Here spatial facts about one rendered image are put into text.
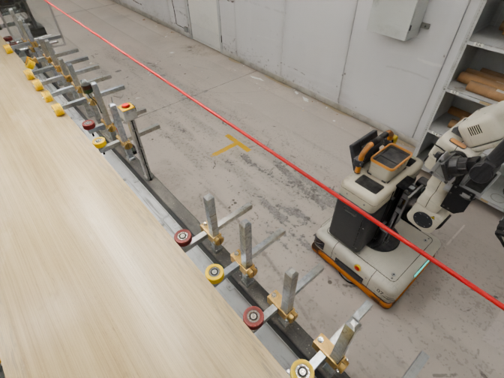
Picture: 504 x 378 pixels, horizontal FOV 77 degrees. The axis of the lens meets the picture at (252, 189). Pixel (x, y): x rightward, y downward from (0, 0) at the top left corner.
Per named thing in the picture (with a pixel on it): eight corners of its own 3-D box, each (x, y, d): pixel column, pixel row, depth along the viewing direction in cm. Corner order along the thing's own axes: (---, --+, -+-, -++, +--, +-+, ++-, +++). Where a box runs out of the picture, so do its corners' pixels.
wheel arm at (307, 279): (317, 266, 147) (319, 262, 144) (323, 271, 145) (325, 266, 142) (247, 328, 127) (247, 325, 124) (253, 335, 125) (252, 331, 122)
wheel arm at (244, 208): (248, 206, 174) (248, 201, 171) (252, 209, 172) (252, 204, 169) (181, 250, 154) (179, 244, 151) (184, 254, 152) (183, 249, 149)
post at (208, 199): (218, 253, 172) (209, 191, 138) (222, 257, 170) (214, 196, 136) (213, 256, 170) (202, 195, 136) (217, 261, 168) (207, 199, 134)
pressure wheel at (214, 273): (213, 296, 136) (211, 283, 128) (204, 283, 141) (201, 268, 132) (229, 286, 139) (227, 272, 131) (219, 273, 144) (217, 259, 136)
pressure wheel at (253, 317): (258, 341, 122) (258, 330, 114) (240, 331, 125) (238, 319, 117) (267, 323, 127) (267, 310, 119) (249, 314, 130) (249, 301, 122)
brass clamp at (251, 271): (239, 253, 150) (239, 247, 146) (259, 273, 142) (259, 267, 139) (229, 261, 147) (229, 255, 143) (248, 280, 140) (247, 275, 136)
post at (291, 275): (283, 321, 144) (292, 265, 110) (289, 327, 142) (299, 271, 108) (278, 326, 142) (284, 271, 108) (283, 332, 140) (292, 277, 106)
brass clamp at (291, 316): (276, 293, 138) (276, 288, 135) (298, 316, 131) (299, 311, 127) (265, 302, 135) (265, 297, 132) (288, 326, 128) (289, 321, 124)
